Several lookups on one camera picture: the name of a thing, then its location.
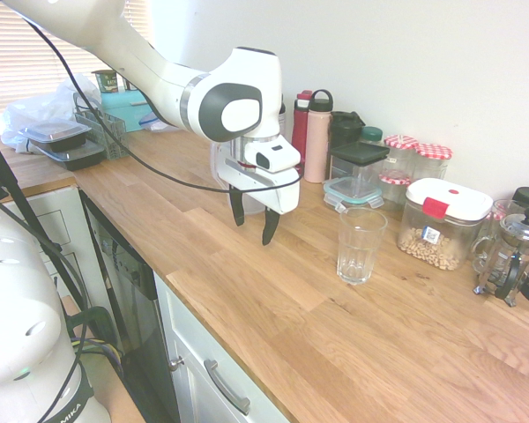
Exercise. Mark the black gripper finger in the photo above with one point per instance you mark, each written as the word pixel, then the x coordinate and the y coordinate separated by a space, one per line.
pixel 270 227
pixel 238 207

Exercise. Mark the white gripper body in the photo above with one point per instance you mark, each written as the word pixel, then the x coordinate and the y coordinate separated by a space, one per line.
pixel 273 191

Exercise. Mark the clear pitcher with blue lid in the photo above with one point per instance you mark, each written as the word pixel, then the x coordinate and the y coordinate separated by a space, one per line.
pixel 253 206

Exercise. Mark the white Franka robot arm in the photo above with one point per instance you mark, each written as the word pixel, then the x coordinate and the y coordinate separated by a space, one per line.
pixel 158 79

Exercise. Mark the red water bottle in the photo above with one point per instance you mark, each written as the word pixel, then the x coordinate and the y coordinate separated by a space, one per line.
pixel 300 132

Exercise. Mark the pink bottle with black lid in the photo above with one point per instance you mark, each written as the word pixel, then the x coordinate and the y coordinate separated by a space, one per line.
pixel 315 150

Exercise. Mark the glass container teal lid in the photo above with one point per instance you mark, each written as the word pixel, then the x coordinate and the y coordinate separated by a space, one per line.
pixel 335 190

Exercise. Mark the black protein powder tub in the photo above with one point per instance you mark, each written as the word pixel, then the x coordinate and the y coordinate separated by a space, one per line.
pixel 282 116

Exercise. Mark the clear canister dark square lid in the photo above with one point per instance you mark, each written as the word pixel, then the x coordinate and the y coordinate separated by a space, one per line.
pixel 357 152

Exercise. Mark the black shaker bottle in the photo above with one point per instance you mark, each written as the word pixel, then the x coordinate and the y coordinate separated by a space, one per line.
pixel 344 130

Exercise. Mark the clear drinking glass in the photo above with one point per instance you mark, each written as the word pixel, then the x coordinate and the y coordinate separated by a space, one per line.
pixel 357 264

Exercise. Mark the jar with green lid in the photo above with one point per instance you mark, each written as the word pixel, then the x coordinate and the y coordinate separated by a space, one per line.
pixel 372 134

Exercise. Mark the clear zip bag blue seal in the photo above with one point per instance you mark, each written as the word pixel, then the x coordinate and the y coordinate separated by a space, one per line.
pixel 152 125

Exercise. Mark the small jar red gingham lid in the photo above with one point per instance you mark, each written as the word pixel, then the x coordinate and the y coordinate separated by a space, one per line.
pixel 394 178

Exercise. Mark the white cabinet door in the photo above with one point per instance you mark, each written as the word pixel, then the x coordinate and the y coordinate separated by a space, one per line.
pixel 189 335

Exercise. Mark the jar with red gingham lid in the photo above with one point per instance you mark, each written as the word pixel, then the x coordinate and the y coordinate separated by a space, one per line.
pixel 434 152
pixel 401 143

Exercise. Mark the grey cutlery basket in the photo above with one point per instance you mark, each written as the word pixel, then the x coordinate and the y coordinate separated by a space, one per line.
pixel 110 141

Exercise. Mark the black steel dishwasher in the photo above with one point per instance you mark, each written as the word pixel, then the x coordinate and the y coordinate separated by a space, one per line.
pixel 132 308

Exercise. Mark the teal bread box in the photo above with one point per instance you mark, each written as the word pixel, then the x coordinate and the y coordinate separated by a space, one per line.
pixel 119 108

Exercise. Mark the brown yogurt cup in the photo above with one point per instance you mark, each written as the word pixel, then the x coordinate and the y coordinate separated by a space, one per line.
pixel 128 84

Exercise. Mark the steel cabinet knob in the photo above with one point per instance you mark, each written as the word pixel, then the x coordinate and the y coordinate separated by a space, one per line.
pixel 176 363

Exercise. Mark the black takeout container clear lid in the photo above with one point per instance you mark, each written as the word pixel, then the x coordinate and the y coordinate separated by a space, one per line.
pixel 77 158
pixel 55 134

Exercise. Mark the cereal container white red lid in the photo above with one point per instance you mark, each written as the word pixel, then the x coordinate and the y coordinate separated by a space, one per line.
pixel 445 198

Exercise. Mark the green black bar clamp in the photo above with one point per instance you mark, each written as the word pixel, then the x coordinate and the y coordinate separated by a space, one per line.
pixel 99 315

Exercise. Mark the green yogurt cup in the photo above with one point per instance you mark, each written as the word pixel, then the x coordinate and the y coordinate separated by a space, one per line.
pixel 106 81

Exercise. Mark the white plastic bag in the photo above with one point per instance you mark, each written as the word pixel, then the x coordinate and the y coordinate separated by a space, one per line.
pixel 35 110

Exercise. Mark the chrome glass French press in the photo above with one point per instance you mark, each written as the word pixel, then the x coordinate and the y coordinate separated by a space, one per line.
pixel 522 229

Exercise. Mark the beige window blinds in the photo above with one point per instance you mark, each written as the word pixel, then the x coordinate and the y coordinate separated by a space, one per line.
pixel 9 53

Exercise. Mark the white grey wrist camera box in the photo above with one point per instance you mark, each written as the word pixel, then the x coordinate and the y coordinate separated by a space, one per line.
pixel 277 154

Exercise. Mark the black camera stand pole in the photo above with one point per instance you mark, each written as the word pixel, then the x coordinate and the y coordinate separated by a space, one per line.
pixel 13 185

